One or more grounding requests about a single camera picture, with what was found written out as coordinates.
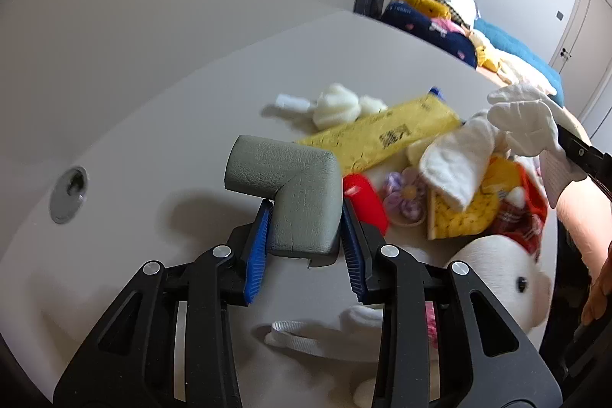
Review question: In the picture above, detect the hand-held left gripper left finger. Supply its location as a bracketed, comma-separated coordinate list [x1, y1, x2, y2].
[52, 200, 275, 408]

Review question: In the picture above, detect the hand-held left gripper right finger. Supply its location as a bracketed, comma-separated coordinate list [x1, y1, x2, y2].
[340, 197, 562, 408]

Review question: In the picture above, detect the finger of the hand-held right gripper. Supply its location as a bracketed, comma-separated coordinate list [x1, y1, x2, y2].
[555, 121, 612, 201]

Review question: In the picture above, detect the red heart plush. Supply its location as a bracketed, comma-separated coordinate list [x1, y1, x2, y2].
[343, 173, 390, 237]

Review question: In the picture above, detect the white cloth glove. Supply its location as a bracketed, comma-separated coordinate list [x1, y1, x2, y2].
[487, 83, 589, 208]

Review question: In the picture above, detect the grey foam corner guard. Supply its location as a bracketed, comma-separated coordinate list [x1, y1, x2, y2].
[225, 135, 344, 268]

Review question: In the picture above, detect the plaid dressed plush doll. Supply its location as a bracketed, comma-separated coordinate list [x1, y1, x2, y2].
[488, 159, 550, 265]

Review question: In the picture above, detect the white quilted mitt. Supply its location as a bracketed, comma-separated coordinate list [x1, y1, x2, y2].
[406, 114, 508, 210]

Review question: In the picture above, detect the yellow padded packet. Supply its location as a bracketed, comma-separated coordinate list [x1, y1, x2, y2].
[296, 87, 464, 172]

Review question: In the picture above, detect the small cream swirl plush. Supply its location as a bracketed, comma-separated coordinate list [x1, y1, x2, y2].
[275, 83, 389, 132]

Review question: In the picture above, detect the person's right hand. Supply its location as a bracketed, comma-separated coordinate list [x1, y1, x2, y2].
[581, 241, 612, 327]

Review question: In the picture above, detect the bed with orange sheet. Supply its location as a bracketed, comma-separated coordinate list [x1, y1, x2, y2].
[475, 66, 591, 141]

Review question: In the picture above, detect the purple crochet flower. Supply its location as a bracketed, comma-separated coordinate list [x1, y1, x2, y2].
[382, 166, 428, 227]

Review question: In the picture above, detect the white goose plush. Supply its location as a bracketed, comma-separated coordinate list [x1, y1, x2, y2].
[495, 52, 558, 96]

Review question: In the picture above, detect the teal long pillow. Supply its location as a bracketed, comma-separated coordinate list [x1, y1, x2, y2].
[473, 18, 565, 107]

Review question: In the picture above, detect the white door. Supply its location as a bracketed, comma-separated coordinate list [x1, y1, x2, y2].
[547, 0, 612, 76]

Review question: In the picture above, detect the yellow patterned cone bag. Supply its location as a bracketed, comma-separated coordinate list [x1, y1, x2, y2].
[427, 154, 522, 241]

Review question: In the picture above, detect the yellow duck plush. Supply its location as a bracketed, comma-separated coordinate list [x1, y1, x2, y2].
[475, 45, 503, 72]

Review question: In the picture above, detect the pink patterned blanket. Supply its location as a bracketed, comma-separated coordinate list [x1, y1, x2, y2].
[430, 18, 467, 38]

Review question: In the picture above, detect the checkered white pillow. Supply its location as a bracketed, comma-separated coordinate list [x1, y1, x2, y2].
[435, 0, 480, 29]

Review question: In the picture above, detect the navy patterned blanket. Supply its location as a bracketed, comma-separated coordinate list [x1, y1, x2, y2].
[381, 0, 479, 68]

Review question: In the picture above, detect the yellow plush toy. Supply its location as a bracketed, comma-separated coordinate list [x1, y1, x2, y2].
[394, 0, 452, 19]

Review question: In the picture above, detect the grey desk cable grommet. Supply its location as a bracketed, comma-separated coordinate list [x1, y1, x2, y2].
[50, 166, 89, 224]

